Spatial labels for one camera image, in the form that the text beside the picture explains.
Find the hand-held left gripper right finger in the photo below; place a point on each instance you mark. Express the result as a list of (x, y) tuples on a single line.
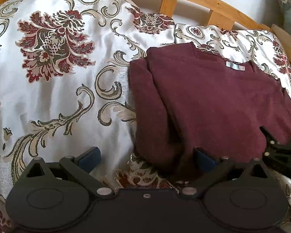
[(203, 160)]

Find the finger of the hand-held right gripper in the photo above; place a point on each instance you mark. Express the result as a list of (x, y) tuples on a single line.
[(281, 154)]

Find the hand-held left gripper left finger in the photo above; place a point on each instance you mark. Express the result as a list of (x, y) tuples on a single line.
[(90, 159)]

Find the maroon knit sweater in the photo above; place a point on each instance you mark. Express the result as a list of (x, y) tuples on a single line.
[(208, 102)]

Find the floral satin bedspread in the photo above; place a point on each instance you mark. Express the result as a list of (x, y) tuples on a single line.
[(63, 89)]

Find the wooden bed frame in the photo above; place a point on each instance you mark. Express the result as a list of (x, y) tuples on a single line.
[(169, 3)]

